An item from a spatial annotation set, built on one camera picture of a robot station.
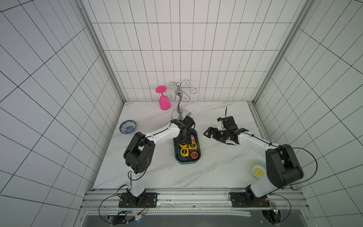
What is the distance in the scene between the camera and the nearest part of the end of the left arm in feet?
2.20

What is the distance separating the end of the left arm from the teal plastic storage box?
5 cm

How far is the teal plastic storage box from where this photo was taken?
0.85 meters
